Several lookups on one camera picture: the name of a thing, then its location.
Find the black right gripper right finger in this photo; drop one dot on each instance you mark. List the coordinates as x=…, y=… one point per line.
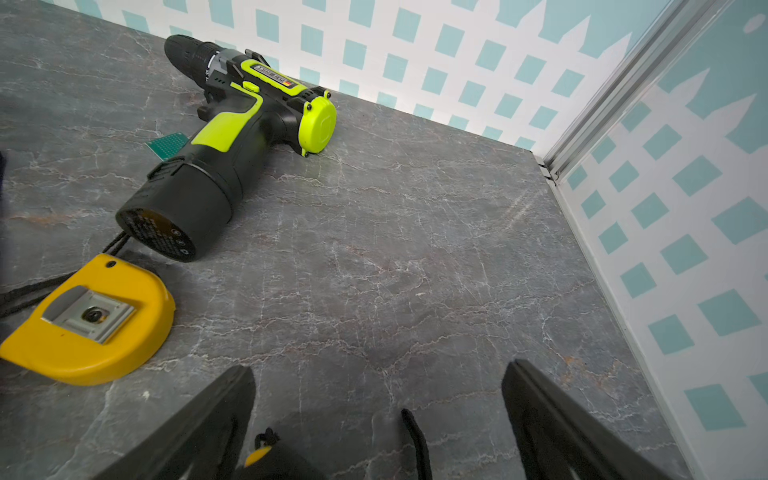
x=558, y=439

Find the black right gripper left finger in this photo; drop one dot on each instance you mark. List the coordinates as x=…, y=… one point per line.
x=203, y=440

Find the yellow black 3m tape measure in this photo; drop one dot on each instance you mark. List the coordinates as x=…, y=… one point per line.
x=274, y=460

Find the yellow tape measure metal clip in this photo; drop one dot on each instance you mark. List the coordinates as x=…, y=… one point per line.
x=91, y=326

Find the small green circuit board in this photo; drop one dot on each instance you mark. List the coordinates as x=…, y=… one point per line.
x=168, y=146

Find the green black cordless drill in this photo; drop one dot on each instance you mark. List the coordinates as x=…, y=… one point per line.
x=186, y=202

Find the aluminium corner frame post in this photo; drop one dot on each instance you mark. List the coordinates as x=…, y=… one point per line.
x=678, y=25

